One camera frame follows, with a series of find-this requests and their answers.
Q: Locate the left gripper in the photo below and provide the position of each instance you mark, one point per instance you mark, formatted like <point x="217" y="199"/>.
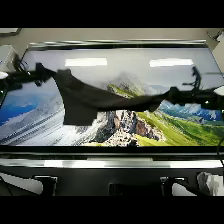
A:
<point x="43" y="75"/>

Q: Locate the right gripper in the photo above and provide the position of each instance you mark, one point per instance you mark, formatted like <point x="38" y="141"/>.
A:
<point x="176" y="95"/>

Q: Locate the dark grey garment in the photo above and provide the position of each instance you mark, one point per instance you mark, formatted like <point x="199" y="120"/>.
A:
<point x="80" y="100"/>

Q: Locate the silver frame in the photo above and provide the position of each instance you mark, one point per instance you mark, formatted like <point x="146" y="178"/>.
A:
<point x="100" y="163"/>

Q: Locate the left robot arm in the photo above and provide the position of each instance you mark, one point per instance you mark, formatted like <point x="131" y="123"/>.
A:
<point x="20" y="80"/>

